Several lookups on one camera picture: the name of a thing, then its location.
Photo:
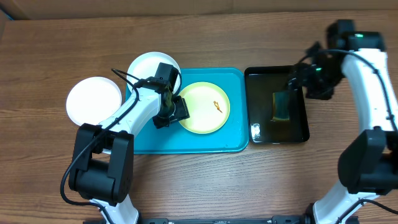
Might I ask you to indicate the black water tray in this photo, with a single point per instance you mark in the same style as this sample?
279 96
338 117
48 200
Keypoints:
261 83

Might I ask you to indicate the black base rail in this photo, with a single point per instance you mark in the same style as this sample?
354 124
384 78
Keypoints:
279 219

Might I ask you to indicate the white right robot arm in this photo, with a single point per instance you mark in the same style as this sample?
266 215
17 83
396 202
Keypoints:
367 168

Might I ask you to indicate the white plate with stain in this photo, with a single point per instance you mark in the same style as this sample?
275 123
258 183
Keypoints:
93 100

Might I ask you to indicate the white plate rear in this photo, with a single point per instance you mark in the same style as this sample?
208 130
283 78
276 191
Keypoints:
146 66

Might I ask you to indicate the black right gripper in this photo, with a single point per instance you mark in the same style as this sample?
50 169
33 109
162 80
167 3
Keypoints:
296 79

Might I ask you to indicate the green yellow sponge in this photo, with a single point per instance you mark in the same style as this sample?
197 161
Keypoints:
280 106

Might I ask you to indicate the cardboard back panel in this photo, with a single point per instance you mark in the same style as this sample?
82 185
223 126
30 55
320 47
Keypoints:
69 9

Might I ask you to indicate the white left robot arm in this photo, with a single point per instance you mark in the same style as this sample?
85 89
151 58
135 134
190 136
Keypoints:
100 173

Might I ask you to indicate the blue plastic tray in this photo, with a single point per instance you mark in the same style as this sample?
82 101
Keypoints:
233 136

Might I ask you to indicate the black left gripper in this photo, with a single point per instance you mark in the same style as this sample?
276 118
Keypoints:
183 113

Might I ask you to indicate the yellow plate with stain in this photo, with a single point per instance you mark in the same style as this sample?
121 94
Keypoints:
208 106

